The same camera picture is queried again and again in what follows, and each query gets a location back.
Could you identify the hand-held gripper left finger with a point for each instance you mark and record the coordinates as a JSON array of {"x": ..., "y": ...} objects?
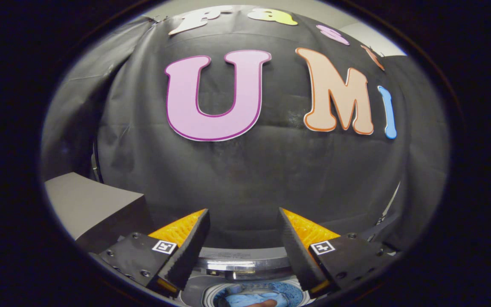
[{"x": 186, "y": 256}]

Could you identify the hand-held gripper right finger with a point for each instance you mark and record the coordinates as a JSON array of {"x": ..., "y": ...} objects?
[{"x": 298, "y": 256}]

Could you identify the dark grey washing machine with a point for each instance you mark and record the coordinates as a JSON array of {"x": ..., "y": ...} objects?
[{"x": 198, "y": 294}]

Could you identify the light blue cloth garment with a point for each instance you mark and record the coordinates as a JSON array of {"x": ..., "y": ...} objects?
[{"x": 239, "y": 298}]

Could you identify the black backdrop cloth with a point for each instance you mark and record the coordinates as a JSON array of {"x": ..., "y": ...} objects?
[{"x": 271, "y": 179}]

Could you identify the metal tripod stand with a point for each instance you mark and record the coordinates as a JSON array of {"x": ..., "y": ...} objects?
[{"x": 386, "y": 213}]

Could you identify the beige and dark cabinet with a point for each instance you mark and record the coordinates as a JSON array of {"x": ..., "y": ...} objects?
[{"x": 92, "y": 204}]

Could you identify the metal backdrop frame pole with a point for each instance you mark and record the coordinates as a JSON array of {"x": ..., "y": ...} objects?
[{"x": 95, "y": 164}]

